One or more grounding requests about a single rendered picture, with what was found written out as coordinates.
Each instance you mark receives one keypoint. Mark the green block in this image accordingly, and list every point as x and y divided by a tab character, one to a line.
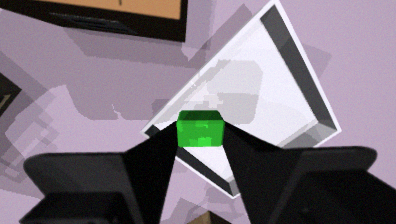
200	128

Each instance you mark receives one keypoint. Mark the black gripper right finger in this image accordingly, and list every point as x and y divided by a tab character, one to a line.
266	174

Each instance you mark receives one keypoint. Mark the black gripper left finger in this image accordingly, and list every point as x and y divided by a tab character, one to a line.
142	173

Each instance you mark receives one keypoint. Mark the white square tray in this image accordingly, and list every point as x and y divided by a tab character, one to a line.
263	84

